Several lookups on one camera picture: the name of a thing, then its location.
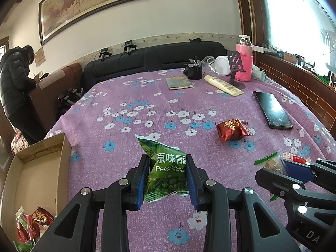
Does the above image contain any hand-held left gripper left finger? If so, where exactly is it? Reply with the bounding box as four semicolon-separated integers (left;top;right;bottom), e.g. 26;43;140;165
31;154;151;252

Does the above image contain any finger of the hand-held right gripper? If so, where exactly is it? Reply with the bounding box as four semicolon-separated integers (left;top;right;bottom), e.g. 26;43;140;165
285;158;336;189
255;167;309;206

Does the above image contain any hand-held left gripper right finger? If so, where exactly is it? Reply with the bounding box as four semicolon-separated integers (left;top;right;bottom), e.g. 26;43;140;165
185;157;301;252

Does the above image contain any green-edged clear snack packet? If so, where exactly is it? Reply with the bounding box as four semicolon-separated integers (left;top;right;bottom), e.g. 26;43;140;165
254;151;288;201

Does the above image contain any green peas snack packet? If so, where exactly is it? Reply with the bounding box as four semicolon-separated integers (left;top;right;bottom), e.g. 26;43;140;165
135;134;190;203

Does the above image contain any cardboard box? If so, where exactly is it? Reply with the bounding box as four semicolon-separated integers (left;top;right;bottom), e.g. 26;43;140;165
0;133;72;252

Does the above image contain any red white snack packet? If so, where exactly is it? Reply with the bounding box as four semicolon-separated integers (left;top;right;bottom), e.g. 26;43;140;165
16;207;40;243
283;152;311;164

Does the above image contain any purple floral tablecloth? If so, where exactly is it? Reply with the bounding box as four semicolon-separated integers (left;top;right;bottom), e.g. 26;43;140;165
43;67;336;252

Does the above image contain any black smartphone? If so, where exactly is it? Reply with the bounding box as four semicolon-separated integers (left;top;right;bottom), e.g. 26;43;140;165
253;91;293;130

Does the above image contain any shiny red snack packet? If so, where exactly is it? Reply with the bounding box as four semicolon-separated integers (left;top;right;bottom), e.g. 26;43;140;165
216;118;249;143

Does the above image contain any red gold print snack packet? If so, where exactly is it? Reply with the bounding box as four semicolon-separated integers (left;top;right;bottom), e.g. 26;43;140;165
31;207;54;227

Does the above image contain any white green cloth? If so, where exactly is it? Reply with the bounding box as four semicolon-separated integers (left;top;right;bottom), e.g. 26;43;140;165
252;66;267;81

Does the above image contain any olive booklet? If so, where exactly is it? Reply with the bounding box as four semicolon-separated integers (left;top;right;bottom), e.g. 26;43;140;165
166;76;194;90

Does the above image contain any cream tube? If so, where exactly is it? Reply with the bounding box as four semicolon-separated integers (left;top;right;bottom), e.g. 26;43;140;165
204;75;244;97

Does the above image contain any black cup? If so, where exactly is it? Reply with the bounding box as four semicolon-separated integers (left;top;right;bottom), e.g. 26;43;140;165
183;56;205;80

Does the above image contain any bottle with pink sleeve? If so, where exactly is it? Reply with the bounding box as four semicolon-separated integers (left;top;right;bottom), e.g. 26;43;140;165
235;35;255;82

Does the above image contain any window sill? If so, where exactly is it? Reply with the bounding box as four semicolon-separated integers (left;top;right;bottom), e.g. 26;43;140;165
253;45;336;90

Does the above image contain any black phone stand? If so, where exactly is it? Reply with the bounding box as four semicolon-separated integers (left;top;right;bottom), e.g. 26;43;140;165
227;50;248;90

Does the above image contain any white jar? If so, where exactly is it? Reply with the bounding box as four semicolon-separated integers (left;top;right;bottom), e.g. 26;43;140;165
214;56;233;75

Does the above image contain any clear glass bowl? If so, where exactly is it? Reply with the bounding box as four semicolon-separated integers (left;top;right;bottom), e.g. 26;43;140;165
201;56;217;74

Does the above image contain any red printed bag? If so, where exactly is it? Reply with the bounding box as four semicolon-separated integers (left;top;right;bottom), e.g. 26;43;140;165
10;131;29;154

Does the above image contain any black sofa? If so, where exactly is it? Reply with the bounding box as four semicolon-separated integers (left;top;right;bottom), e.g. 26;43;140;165
81;41;227;92

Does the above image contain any brown sofa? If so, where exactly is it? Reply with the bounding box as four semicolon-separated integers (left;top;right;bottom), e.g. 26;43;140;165
29;62;83;133

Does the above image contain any window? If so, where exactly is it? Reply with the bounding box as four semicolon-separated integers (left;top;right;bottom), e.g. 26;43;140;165
259;0;336;76

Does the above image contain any small framed certificate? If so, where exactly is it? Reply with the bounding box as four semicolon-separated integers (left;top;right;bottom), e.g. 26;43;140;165
34;47;45;67

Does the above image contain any framed landscape painting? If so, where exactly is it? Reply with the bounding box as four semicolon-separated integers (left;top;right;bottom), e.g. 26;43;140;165
38;0;152;46

